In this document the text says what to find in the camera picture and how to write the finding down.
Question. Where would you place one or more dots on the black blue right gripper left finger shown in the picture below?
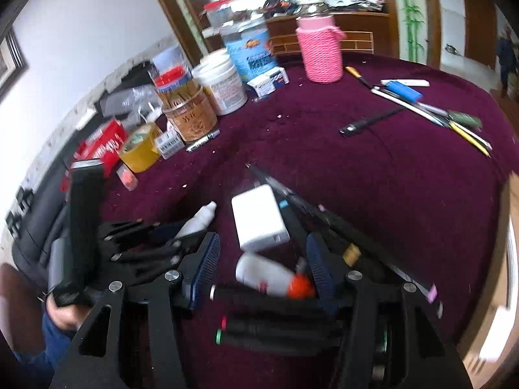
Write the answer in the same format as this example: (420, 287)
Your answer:
(93, 357)

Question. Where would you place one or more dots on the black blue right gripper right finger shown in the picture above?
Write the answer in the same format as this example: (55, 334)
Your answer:
(393, 340)

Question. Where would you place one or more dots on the white bottle orange cap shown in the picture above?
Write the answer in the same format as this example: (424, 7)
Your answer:
(272, 278)

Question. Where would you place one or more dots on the white power adapter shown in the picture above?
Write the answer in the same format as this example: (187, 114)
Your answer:
(258, 220)

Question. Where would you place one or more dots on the left hand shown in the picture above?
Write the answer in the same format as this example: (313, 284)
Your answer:
(67, 318)

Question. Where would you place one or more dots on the clear pouch pink item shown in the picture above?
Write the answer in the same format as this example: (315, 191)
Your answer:
(127, 177)

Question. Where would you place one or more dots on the red carton pack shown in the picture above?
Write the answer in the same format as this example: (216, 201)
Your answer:
(104, 145)

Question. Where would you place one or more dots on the small white dropper bottle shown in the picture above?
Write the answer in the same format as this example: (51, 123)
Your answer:
(199, 222)

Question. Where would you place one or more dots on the black marker green end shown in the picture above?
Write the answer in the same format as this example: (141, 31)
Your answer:
(282, 346)

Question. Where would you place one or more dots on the yellow tape roll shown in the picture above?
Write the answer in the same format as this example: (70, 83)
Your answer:
(139, 151)

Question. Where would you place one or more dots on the black pen gold band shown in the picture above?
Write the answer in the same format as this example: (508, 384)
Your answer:
(301, 225)

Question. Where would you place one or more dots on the small white barcode box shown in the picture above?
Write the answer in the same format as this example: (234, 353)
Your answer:
(168, 144)

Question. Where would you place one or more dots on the brown jar red lid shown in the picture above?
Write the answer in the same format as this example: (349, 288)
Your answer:
(184, 102)

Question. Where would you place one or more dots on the dark blue marker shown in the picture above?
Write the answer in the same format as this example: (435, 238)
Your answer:
(202, 141)

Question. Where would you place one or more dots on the white medicine bottle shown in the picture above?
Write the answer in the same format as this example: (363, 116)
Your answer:
(218, 76)

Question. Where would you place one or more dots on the small blue white box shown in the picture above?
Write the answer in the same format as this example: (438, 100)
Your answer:
(267, 83)

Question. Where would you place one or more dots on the blue lighter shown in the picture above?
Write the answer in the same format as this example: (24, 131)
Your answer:
(403, 91)

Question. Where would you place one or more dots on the blue label plastic jar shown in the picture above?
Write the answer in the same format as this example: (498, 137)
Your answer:
(248, 44)

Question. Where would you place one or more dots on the white stick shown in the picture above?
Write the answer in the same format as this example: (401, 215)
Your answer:
(407, 82)

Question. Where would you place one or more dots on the clear jar red lid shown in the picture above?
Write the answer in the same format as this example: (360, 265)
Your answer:
(219, 12)

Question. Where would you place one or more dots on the person in dark jacket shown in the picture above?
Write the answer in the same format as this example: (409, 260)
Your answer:
(505, 52)

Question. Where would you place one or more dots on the pink knitted bottle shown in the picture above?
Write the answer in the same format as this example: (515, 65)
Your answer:
(319, 40)

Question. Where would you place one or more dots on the yellow handled knife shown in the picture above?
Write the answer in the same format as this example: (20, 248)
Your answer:
(355, 73)

